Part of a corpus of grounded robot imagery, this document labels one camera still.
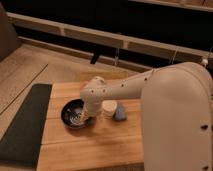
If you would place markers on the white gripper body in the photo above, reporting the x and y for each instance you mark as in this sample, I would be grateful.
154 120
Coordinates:
90 110

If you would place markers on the dark ceramic bowl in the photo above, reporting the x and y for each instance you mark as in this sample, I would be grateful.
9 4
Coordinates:
70 115

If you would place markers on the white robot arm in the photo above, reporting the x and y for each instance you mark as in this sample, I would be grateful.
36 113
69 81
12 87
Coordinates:
177 116

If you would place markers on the white round cup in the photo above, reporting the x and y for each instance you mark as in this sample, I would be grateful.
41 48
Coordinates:
109 107

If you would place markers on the blue grey small object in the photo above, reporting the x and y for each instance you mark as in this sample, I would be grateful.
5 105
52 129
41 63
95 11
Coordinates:
120 114

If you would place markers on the dark green floor mat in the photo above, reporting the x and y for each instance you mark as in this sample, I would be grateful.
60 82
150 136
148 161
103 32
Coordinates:
20 145

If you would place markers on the wooden shelf rail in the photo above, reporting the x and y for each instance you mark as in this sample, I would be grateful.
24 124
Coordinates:
138 45

